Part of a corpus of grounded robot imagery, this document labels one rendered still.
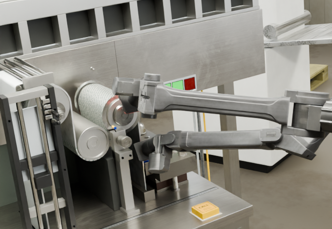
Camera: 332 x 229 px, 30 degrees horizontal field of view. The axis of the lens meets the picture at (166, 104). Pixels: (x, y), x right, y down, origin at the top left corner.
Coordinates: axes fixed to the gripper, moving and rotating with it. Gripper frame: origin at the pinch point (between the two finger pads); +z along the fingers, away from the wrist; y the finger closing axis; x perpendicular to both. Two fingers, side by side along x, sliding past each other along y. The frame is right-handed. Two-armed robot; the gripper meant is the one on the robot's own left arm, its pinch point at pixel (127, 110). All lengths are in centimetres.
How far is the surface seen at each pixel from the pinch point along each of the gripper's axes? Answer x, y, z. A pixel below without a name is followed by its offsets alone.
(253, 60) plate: 21, 83, 30
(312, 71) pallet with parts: 99, 349, 278
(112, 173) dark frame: -15.5, -6.0, 17.1
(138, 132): -4.9, 6.1, 10.7
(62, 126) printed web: 4.8, -18.4, 14.7
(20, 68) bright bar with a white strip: 24.3, -29.8, 3.8
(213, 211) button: -41.3, 18.4, 3.7
